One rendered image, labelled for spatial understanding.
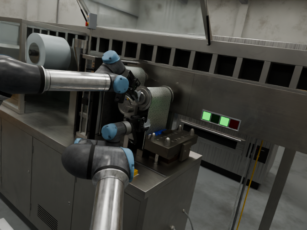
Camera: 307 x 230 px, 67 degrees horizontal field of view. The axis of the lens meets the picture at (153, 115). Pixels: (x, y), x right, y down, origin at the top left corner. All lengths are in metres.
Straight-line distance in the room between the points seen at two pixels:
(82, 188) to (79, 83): 0.77
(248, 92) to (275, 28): 7.96
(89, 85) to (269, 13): 8.85
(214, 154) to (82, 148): 2.89
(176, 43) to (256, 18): 8.01
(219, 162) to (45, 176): 2.45
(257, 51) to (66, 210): 1.52
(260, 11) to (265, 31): 0.73
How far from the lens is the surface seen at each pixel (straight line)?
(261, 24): 9.47
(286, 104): 1.43
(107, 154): 0.77
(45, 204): 1.91
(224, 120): 1.49
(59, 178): 1.67
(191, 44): 1.59
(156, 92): 1.41
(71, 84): 0.89
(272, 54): 1.44
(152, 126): 1.44
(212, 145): 3.48
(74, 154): 0.79
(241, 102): 1.46
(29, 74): 0.84
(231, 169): 3.51
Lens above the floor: 1.50
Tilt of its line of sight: 14 degrees down
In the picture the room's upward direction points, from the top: 10 degrees clockwise
